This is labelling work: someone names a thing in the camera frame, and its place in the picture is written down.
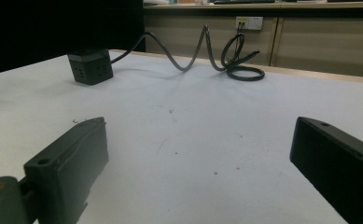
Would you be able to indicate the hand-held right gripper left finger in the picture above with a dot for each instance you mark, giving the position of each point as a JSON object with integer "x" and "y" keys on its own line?
{"x": 72, "y": 161}

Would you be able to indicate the black cube power strip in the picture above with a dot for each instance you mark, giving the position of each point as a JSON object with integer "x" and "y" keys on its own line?
{"x": 90, "y": 67}

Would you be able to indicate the black curtain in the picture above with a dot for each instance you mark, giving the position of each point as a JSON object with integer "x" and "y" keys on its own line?
{"x": 54, "y": 31}

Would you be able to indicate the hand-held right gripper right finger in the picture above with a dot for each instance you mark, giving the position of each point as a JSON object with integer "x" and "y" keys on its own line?
{"x": 334, "y": 158}

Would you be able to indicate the beige wooden cabinet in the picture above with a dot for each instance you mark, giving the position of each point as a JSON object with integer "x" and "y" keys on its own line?
{"x": 309, "y": 40}

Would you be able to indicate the white wall socket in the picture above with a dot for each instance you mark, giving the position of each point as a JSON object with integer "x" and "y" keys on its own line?
{"x": 249, "y": 22}

